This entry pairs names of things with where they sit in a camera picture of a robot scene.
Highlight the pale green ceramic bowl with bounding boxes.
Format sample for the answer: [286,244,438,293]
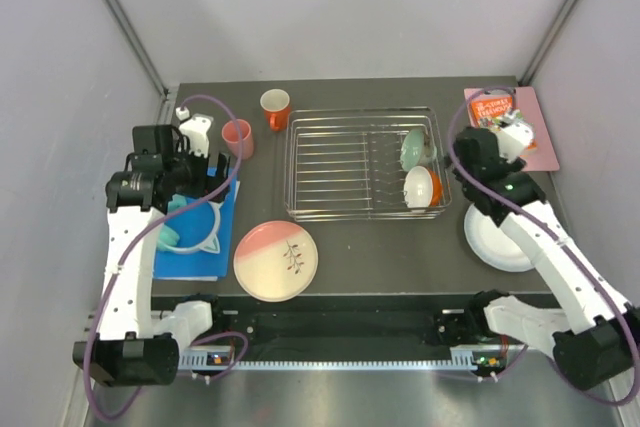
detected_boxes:
[400,128,437,172]

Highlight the white and orange bowl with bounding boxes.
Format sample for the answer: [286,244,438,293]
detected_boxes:
[403,166,443,209]

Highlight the white speckled plate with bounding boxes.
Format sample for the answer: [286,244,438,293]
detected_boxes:
[463,205,534,273]

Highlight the metal wire dish rack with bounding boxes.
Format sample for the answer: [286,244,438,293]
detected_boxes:
[284,106,452,222]

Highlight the pink and cream plate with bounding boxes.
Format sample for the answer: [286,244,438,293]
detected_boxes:
[233,220,319,302]

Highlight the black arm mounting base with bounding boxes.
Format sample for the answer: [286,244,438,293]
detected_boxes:
[149,291,556,363]

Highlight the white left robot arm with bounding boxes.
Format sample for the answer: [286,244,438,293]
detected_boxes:
[72,109,230,387]

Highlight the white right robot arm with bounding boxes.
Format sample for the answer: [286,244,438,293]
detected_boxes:
[447,122,639,391]

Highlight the pink plastic cup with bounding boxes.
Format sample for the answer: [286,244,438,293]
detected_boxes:
[221,119,255,160]

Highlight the orange paperback book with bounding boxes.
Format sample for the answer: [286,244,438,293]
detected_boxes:
[469,91,526,132]

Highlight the blue clip file folder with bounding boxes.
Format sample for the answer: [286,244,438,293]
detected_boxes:
[154,179,239,281]

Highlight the pink clipboard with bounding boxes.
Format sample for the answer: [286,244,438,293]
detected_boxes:
[464,87,560,172]

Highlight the teal cat-ear headphones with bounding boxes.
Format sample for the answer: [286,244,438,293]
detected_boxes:
[156,202,222,255]

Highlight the orange ceramic mug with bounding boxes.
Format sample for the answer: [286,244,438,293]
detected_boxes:
[260,89,291,132]

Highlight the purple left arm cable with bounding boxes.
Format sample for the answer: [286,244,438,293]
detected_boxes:
[82,95,245,423]

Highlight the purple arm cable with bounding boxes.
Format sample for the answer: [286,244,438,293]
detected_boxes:
[82,95,245,423]
[447,86,640,406]

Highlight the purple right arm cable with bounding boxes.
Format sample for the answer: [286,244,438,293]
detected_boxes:
[447,86,640,406]

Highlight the grey cable duct rail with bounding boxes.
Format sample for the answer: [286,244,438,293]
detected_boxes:
[179,349,504,372]

